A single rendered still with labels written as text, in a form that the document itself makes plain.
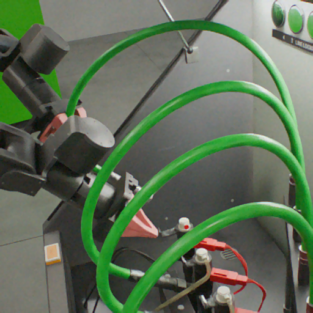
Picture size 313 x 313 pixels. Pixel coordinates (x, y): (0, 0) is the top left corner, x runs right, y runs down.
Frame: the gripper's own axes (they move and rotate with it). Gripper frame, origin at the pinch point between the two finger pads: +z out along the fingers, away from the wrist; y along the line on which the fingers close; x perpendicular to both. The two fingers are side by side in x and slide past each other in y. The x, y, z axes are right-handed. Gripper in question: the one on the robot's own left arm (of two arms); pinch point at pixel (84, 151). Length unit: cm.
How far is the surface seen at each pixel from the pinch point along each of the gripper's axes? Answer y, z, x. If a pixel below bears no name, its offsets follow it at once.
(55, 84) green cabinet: 246, -141, 170
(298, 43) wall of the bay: 24.3, 10.1, -32.9
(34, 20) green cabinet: 229, -181, 131
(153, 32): 0.5, -3.5, -23.5
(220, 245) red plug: 2.6, 26.7, -6.5
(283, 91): 8.9, 15.2, -28.9
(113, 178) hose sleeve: 3.0, 6.3, 1.5
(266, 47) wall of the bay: 33.6, 5.1, -26.6
